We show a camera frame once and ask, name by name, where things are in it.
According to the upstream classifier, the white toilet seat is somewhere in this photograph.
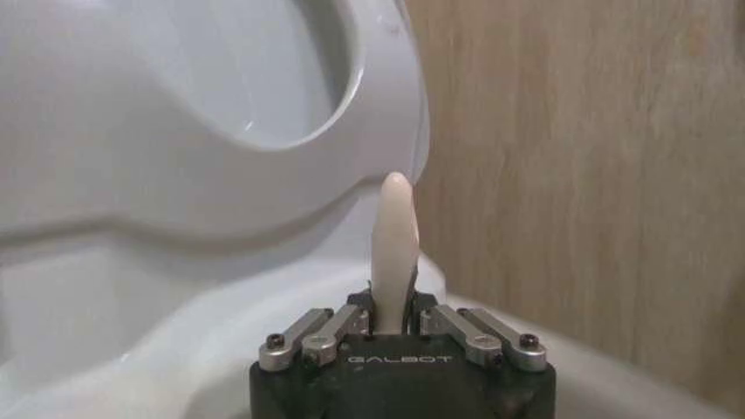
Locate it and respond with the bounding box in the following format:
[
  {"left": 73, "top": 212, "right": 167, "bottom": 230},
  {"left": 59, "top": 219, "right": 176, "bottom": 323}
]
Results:
[{"left": 0, "top": 0, "right": 435, "bottom": 246}]

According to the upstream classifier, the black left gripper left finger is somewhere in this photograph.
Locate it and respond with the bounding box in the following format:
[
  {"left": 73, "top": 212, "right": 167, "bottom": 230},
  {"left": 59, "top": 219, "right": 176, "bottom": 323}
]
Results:
[{"left": 259, "top": 290, "right": 375, "bottom": 373}]

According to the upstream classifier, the white ceramic toilet bowl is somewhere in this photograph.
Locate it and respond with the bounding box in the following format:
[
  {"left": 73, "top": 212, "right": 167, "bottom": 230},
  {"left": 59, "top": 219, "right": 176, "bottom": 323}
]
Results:
[{"left": 0, "top": 237, "right": 745, "bottom": 419}]

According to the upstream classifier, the white toilet lid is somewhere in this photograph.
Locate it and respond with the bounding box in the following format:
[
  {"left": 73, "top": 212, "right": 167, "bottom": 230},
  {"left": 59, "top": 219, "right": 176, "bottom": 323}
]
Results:
[{"left": 0, "top": 0, "right": 365, "bottom": 152}]

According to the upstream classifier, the cream toilet brush handle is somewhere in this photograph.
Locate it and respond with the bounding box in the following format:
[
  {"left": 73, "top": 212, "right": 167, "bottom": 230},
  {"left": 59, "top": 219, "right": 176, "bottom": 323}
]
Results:
[{"left": 371, "top": 171, "right": 423, "bottom": 336}]

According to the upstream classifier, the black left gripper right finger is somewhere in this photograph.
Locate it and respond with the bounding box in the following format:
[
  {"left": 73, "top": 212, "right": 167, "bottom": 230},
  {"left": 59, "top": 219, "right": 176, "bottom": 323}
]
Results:
[{"left": 415, "top": 290, "right": 552, "bottom": 373}]

